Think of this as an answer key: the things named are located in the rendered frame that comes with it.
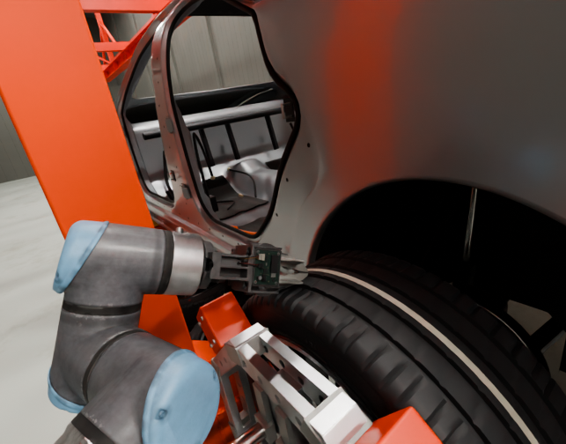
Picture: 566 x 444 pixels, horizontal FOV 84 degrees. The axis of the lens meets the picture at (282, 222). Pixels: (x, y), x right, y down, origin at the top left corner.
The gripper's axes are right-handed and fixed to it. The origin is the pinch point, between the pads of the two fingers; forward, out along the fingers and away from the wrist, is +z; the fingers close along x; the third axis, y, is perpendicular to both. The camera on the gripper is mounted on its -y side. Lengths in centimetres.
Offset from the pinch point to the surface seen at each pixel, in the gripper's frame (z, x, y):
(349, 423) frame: -5.1, -17.2, 19.5
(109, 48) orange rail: -58, 497, -772
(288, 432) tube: -7.4, -21.7, 10.4
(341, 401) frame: -4.7, -15.5, 17.7
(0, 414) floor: -64, -98, -211
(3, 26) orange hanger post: -50, 34, -12
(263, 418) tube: -6.8, -23.2, 2.5
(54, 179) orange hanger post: -41.0, 12.9, -19.3
